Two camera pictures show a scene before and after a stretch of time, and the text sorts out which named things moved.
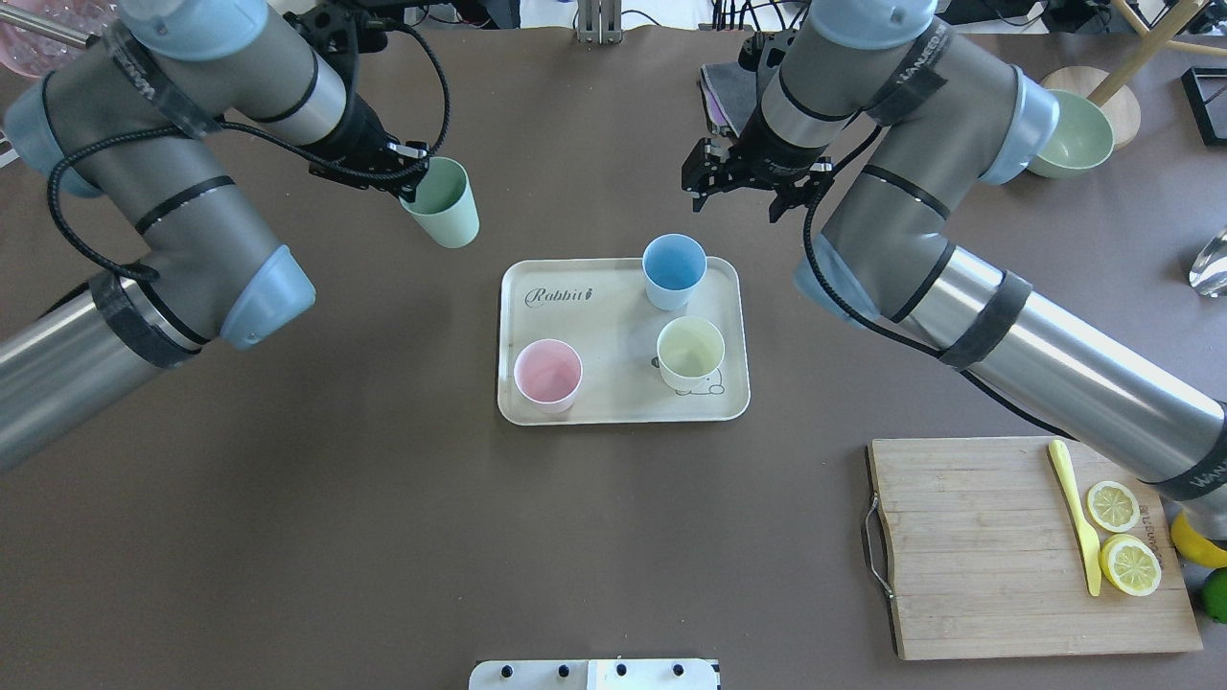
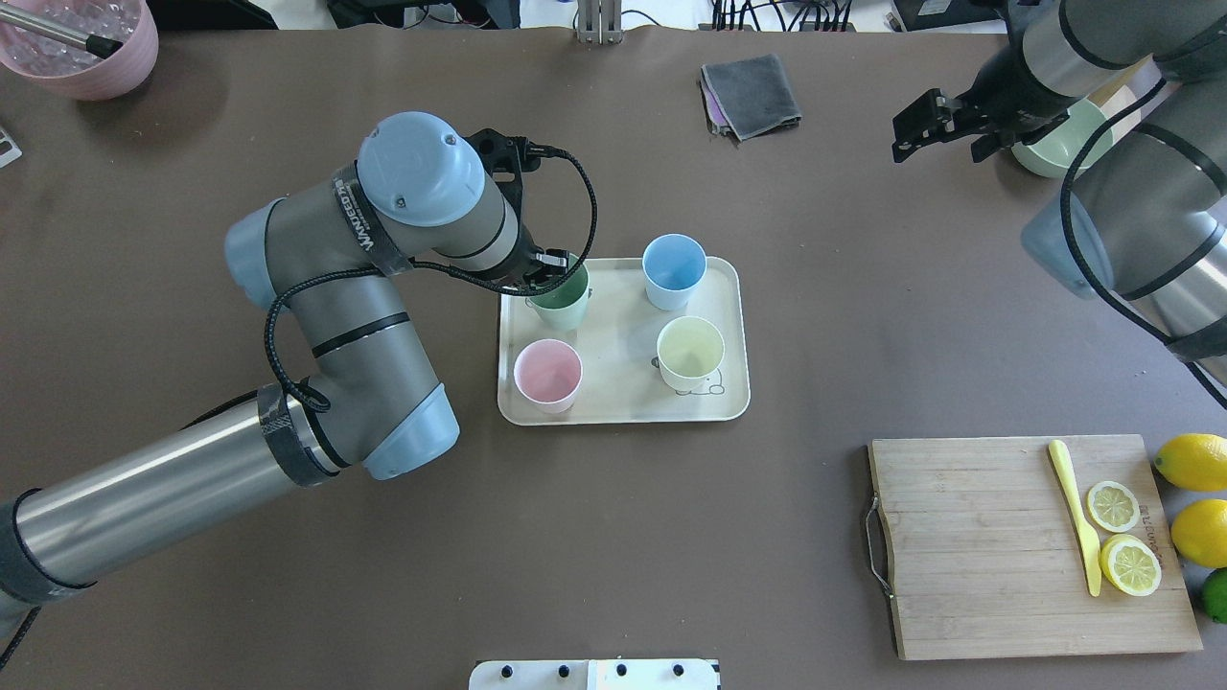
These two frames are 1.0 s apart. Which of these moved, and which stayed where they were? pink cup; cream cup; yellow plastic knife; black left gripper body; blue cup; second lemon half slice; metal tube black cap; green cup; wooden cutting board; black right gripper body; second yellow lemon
Moved: green cup; black right gripper body; black left gripper body
Stayed: blue cup; pink cup; metal tube black cap; second lemon half slice; second yellow lemon; wooden cutting board; yellow plastic knife; cream cup
